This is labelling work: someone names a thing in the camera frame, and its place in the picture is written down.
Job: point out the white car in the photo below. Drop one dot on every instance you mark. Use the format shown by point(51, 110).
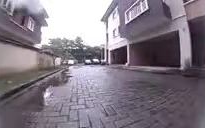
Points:
point(96, 61)
point(88, 62)

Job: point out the white vehicle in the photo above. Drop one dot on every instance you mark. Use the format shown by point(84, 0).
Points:
point(71, 62)

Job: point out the wet brick paved road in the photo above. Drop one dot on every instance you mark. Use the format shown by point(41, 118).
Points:
point(123, 96)

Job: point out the raised concrete pavement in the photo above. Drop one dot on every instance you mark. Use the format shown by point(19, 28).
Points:
point(156, 69)

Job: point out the puddle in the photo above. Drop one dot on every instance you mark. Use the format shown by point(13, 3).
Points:
point(46, 90)

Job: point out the dark building with open garages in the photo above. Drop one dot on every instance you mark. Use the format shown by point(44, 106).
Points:
point(156, 23)

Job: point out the black and white kerb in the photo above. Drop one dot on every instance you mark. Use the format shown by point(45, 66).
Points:
point(26, 85)

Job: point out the dark building with white windows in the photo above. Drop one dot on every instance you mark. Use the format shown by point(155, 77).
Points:
point(23, 33)

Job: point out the grass strip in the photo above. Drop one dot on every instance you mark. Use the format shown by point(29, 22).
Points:
point(13, 81)

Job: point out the long beige boundary wall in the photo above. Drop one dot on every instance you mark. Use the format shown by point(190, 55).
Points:
point(13, 58)

